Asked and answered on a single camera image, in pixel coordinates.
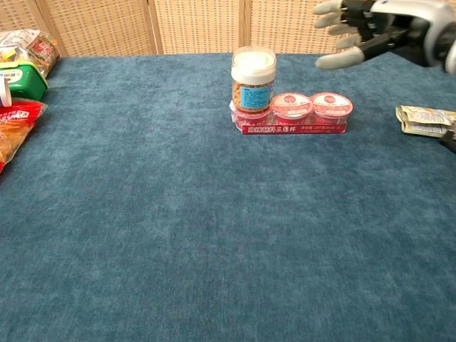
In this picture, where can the red three-cup pack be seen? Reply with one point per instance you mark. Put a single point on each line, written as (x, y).
(295, 108)

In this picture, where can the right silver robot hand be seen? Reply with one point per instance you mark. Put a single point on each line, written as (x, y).
(384, 25)

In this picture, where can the woven folding screen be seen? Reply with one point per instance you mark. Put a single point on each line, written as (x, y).
(199, 25)

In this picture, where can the blue tablecloth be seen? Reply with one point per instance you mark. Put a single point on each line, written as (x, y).
(199, 221)

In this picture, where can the clear snack bag white labels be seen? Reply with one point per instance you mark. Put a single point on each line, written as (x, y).
(16, 41)

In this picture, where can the red green snack bag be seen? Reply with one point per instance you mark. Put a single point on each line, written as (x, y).
(45, 53)

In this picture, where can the gold snack packet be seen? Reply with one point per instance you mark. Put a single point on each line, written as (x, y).
(424, 119)

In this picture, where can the red chips bag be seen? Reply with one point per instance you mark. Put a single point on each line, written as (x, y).
(16, 128)

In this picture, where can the green plastic tub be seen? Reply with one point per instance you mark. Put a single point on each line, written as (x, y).
(25, 80)

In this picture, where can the clear jar white lid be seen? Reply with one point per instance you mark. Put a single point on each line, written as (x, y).
(253, 71)

